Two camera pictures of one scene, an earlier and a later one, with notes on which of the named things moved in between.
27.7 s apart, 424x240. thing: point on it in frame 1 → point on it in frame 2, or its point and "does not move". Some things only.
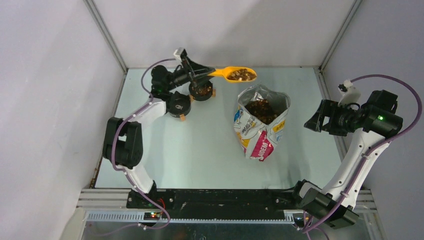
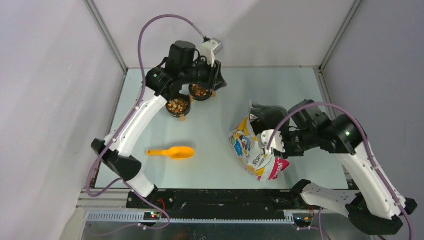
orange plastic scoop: (237, 74) → (179, 152)
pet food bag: (260, 120) → (245, 142)
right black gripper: (327, 108) → (288, 152)
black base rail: (218, 204) does not move
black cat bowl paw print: (203, 91) does not move
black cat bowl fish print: (177, 104) does not move
